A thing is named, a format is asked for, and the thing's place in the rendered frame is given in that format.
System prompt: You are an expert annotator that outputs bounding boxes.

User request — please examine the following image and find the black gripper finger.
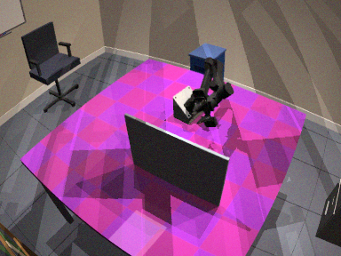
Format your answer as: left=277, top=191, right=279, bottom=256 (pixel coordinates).
left=197, top=116, right=213, bottom=124
left=193, top=97, right=207, bottom=112

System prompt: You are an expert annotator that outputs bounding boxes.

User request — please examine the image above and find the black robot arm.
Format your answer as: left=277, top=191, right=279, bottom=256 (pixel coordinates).
left=184, top=57, right=234, bottom=113

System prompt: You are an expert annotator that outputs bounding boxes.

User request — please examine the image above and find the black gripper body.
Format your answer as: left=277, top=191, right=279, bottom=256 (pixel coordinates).
left=193, top=88, right=218, bottom=127

